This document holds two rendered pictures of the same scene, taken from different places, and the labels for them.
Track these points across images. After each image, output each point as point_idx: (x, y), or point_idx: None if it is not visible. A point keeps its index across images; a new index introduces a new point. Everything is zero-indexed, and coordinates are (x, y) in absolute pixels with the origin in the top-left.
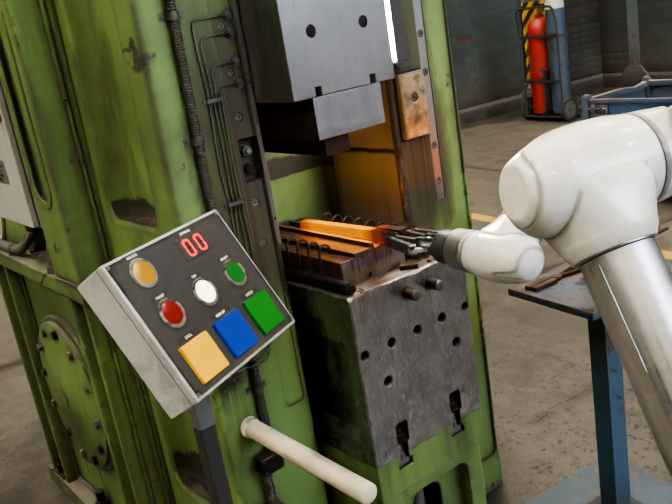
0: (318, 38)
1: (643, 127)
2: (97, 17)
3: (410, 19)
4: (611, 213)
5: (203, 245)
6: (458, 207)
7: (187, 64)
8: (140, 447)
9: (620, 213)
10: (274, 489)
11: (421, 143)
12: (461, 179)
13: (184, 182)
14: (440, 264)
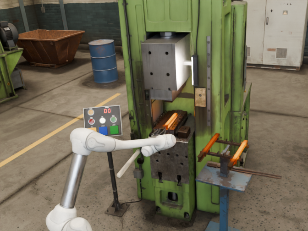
0: (153, 75)
1: (85, 136)
2: None
3: (205, 73)
4: (72, 146)
5: (109, 111)
6: (216, 131)
7: (131, 71)
8: None
9: (73, 147)
10: (140, 167)
11: (203, 108)
12: (219, 123)
13: (129, 95)
14: (178, 142)
